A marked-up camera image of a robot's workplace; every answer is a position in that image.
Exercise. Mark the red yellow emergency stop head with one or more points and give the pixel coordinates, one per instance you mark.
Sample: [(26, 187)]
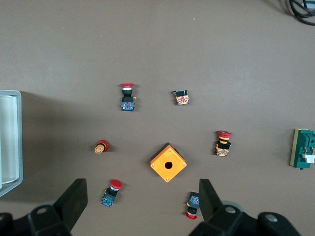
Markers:
[(101, 147)]

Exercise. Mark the grey ridged plastic tray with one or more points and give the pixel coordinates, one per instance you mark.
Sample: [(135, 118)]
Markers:
[(9, 137)]

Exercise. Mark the orange push button enclosure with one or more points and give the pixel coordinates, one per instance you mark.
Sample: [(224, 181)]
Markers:
[(168, 173)]

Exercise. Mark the red emergency stop orange block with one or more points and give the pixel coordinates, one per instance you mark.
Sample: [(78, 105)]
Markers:
[(222, 145)]

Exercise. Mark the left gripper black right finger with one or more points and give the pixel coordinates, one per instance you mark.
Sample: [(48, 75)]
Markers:
[(211, 209)]

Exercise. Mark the orange contact block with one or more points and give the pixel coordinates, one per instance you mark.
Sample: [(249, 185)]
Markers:
[(182, 97)]

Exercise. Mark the green load switch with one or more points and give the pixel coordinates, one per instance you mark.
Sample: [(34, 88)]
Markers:
[(304, 147)]

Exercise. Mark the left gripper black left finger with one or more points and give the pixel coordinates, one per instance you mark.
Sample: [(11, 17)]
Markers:
[(71, 204)]

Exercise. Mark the red mushroom button blue block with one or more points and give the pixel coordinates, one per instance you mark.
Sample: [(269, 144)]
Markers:
[(112, 193), (127, 97), (193, 200)]

